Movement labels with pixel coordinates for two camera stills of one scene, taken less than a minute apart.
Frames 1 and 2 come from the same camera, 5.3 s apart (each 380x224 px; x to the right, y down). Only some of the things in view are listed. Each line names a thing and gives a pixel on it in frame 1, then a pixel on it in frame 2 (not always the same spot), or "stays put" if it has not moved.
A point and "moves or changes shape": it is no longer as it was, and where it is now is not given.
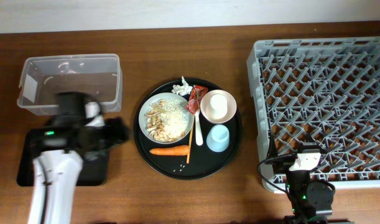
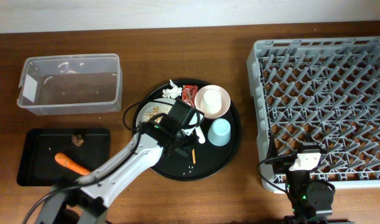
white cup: [217, 107] stays put
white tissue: [184, 89] to [173, 92]
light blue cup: [217, 139] moves or changes shape
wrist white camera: [92, 109] to [189, 130]
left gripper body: [94, 139] to [180, 134]
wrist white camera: [305, 162] stays put
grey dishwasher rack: [331, 95] stays put
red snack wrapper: [196, 95] to [188, 94]
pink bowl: [231, 106] to [213, 101]
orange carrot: [182, 150] moves or changes shape
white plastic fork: [199, 139] stays put
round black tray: [187, 128] stays put
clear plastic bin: [43, 78] stays put
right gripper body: [283, 167] stays put
